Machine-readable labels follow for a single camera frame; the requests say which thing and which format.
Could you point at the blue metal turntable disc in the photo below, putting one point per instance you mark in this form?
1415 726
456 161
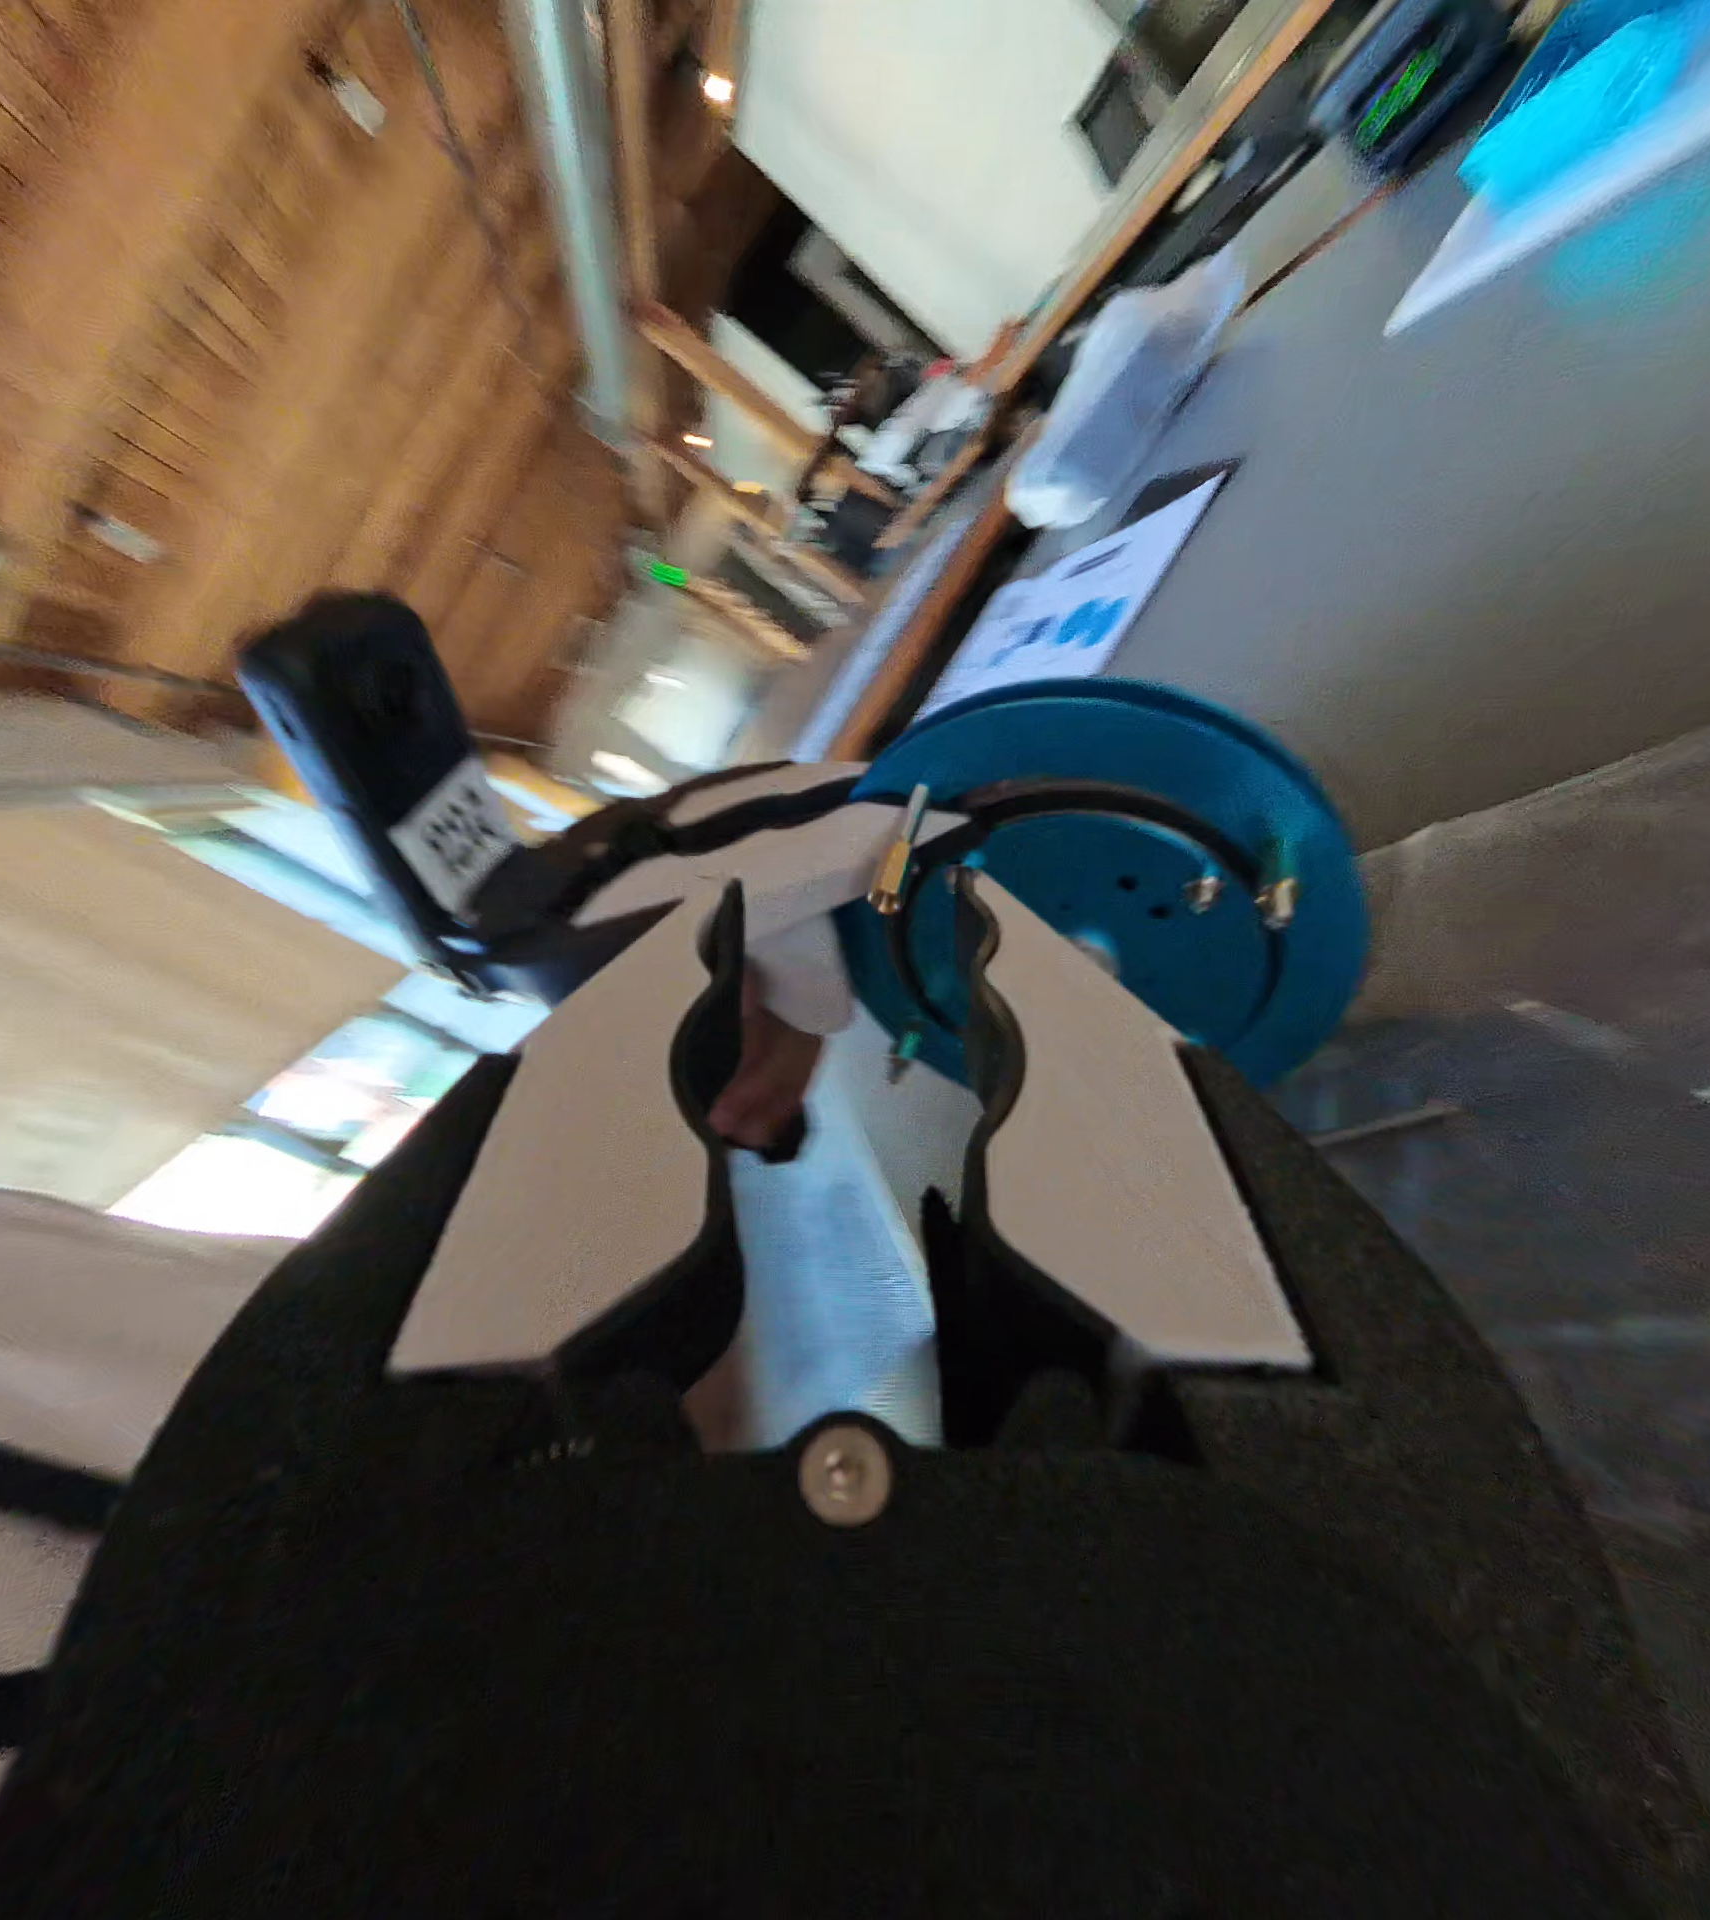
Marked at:
1136 751

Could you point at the large clear plastic bag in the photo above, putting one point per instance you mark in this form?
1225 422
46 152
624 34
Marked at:
1618 1199

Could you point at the silver ceiling duct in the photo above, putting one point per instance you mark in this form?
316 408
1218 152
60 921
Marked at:
573 230

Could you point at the printed instruction sheet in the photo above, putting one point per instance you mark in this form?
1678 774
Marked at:
1082 610

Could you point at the brass hex standoff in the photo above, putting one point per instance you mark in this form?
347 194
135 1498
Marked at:
891 877

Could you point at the wood-edged neighbour desk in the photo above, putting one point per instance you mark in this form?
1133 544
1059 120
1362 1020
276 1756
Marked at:
930 598

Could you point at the black device with green display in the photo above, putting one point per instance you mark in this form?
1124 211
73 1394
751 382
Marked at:
1407 86

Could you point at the black clipboard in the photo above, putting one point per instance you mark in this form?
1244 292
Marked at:
1169 489

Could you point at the green exit sign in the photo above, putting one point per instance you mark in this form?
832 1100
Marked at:
667 571

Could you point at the white plastic wrapped box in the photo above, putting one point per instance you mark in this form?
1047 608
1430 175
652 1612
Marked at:
1124 388

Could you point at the grey desk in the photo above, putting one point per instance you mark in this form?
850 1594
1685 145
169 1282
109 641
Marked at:
1470 598

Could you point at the small metal rod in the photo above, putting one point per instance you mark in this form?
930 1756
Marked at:
1379 1125

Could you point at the white foam tray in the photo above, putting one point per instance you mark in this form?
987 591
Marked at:
1490 256

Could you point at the person's left hand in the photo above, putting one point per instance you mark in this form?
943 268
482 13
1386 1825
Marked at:
764 1086

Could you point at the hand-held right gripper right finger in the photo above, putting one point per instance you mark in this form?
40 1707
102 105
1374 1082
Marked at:
1124 1186

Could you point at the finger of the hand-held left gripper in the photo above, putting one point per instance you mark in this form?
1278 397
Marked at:
826 853
764 783

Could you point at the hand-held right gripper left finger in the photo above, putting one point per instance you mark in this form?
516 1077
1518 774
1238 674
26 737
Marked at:
573 1199

